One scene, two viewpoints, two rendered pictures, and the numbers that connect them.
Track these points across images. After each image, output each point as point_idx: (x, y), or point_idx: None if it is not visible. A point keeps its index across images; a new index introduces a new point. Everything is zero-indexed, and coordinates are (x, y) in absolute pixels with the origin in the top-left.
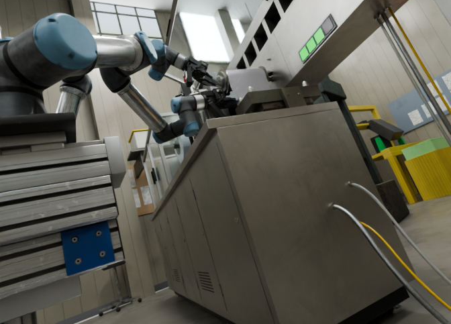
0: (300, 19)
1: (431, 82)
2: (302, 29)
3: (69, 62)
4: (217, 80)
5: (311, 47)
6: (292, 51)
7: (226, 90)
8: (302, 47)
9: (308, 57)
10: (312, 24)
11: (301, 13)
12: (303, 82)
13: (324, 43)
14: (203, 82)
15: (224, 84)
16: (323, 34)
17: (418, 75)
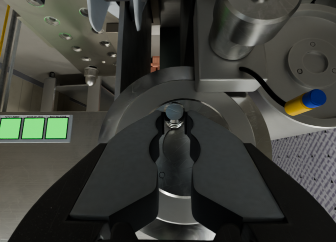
0: (26, 192)
1: (4, 25)
2: (34, 172)
3: None
4: (191, 173)
5: (35, 123)
6: (83, 156)
7: (168, 78)
8: (52, 141)
9: (52, 114)
10: (11, 159)
11: (16, 200)
12: (86, 82)
13: (14, 111)
14: (270, 199)
15: (148, 105)
16: (0, 122)
17: (7, 37)
